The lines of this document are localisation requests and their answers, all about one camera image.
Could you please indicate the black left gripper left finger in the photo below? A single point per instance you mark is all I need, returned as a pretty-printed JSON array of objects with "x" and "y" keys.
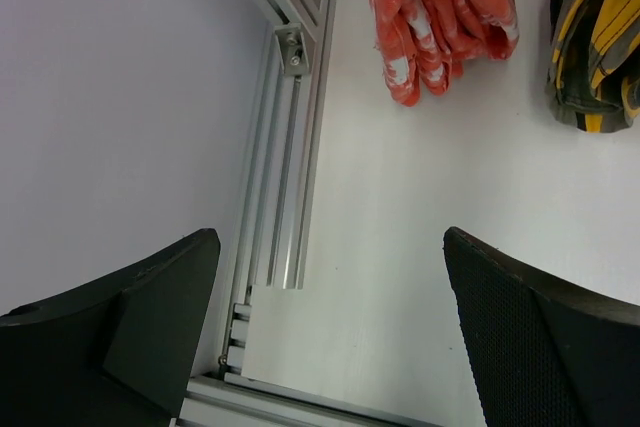
[{"x": 116, "y": 351}]

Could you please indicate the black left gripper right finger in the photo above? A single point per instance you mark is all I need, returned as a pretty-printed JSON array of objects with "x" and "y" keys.
[{"x": 543, "y": 351}]

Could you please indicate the yellow olive patterned trousers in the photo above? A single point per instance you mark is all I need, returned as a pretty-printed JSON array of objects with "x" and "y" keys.
[{"x": 593, "y": 76}]

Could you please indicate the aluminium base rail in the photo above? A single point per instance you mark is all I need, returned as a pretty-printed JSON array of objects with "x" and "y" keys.
[{"x": 238, "y": 401}]

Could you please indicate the red white patterned trousers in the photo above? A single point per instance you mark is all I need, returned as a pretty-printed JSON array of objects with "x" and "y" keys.
[{"x": 424, "y": 44}]

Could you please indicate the aluminium frame post left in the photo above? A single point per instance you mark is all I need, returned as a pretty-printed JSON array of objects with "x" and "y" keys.
[{"x": 270, "y": 242}]

